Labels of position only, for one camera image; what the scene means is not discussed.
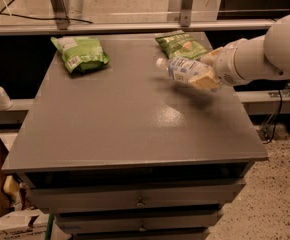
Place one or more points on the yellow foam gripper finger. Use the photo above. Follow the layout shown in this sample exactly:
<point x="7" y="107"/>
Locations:
<point x="211" y="56"/>
<point x="206" y="80"/>

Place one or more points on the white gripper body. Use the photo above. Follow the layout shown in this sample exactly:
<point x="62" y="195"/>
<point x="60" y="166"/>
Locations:
<point x="227" y="66"/>

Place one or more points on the blue plastic water bottle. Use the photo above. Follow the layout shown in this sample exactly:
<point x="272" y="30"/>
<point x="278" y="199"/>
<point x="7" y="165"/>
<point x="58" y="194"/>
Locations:
<point x="182" y="69"/>

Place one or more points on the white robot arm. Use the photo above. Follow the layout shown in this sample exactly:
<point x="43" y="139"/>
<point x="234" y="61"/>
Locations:
<point x="240" y="62"/>

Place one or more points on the dark green jalapeno chip bag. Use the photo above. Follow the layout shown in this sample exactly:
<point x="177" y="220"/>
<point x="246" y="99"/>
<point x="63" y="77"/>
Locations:
<point x="180" y="44"/>

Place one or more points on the light green snack bag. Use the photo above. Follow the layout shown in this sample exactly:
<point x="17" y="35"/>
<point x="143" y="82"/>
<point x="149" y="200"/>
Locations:
<point x="81" y="53"/>

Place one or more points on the grey drawer cabinet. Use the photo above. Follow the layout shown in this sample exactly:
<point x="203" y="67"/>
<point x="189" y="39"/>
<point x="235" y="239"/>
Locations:
<point x="124" y="153"/>

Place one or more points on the white cardboard box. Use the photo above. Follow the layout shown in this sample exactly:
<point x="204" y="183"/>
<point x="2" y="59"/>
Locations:
<point x="25" y="225"/>

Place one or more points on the metal frame rail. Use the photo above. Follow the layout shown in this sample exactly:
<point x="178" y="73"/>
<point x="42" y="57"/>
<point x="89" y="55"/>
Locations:
<point x="57" y="17"/>

